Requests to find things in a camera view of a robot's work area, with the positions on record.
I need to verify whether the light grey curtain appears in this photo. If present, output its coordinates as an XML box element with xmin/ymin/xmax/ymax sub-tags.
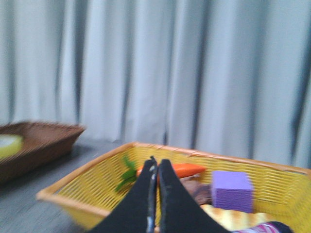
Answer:
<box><xmin>0</xmin><ymin>0</ymin><xmax>311</xmax><ymax>168</ymax></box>

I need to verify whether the yellow-clear packing tape roll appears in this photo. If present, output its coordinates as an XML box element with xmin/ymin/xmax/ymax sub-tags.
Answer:
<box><xmin>0</xmin><ymin>134</ymin><xmax>23</xmax><ymax>159</ymax></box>

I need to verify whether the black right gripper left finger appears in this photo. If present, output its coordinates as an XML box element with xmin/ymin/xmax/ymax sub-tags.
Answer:
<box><xmin>90</xmin><ymin>156</ymin><xmax>157</xmax><ymax>233</ymax></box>

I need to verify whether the orange toy carrot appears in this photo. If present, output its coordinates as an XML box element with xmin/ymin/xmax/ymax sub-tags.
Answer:
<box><xmin>115</xmin><ymin>155</ymin><xmax>206</xmax><ymax>192</ymax></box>

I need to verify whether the brown lumpy toy item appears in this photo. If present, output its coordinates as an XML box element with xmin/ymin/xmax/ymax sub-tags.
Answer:
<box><xmin>180</xmin><ymin>177</ymin><xmax>212</xmax><ymax>205</ymax></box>

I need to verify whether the brown wicker basket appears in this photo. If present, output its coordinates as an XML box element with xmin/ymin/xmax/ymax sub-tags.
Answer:
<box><xmin>0</xmin><ymin>121</ymin><xmax>86</xmax><ymax>184</ymax></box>

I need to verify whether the toy bread loaf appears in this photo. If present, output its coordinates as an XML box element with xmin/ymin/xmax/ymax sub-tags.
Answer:
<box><xmin>200</xmin><ymin>204</ymin><xmax>275</xmax><ymax>231</ymax></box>

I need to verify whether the pink striped dark object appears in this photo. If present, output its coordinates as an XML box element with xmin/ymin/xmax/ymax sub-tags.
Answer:
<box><xmin>232</xmin><ymin>221</ymin><xmax>293</xmax><ymax>233</ymax></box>

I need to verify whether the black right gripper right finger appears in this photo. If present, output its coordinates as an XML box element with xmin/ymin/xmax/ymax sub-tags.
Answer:
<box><xmin>158</xmin><ymin>159</ymin><xmax>229</xmax><ymax>233</ymax></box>

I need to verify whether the yellow woven plastic basket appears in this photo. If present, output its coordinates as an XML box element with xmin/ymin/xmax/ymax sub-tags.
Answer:
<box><xmin>36</xmin><ymin>142</ymin><xmax>311</xmax><ymax>233</ymax></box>

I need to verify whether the purple foam cube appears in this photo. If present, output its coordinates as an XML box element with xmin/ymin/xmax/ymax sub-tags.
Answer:
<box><xmin>211</xmin><ymin>170</ymin><xmax>254</xmax><ymax>213</ymax></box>

